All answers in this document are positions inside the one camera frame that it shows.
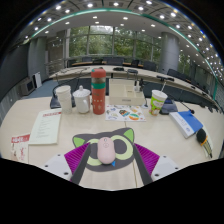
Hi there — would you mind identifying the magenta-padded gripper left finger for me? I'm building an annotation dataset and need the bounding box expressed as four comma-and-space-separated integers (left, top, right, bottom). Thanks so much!
42, 142, 92, 186

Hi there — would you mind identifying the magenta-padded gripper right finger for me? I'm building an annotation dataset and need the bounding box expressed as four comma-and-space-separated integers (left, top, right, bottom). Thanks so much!
132, 143, 181, 187

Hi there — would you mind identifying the pink computer mouse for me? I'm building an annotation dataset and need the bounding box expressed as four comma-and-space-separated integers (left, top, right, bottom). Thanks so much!
96, 136, 117, 165

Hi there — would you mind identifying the grey cat-face mouse pad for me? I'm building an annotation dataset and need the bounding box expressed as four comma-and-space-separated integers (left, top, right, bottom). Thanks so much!
72, 127, 136, 173

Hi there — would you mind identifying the white printed paper sheet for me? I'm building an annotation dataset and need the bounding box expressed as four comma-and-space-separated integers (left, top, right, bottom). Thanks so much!
28, 108, 63, 146

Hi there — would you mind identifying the red and white booklet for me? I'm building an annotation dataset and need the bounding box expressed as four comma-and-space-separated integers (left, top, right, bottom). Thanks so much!
10, 133, 31, 164

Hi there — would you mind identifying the black handheld microphone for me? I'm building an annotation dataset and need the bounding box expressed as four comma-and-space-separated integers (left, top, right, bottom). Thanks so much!
195, 128, 214, 159

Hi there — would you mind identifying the blue and white book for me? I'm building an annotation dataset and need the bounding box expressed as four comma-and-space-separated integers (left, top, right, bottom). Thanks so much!
168, 110, 204, 139

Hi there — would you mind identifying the paper drink cup with straw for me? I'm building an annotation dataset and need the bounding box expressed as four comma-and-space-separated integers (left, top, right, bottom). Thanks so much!
149, 81, 169, 117

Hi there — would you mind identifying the colourful sticker sheet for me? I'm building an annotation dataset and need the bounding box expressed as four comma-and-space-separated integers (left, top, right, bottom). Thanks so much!
105, 104, 147, 123

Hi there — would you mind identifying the white lidded mug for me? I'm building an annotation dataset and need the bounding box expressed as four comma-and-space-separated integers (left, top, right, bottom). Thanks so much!
72, 85, 92, 115

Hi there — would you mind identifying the red bottle with green band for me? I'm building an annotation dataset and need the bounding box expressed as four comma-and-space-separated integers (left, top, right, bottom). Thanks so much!
90, 67, 107, 116

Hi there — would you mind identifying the white cardboard box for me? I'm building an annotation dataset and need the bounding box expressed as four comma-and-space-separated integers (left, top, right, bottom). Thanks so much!
108, 78, 147, 107

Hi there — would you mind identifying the group of dark office chairs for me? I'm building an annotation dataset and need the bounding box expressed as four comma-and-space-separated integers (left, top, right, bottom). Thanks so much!
66, 55, 221, 111

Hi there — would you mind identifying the group of ceiling lights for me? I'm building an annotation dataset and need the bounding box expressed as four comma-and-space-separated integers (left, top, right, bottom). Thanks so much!
23, 0, 224, 73

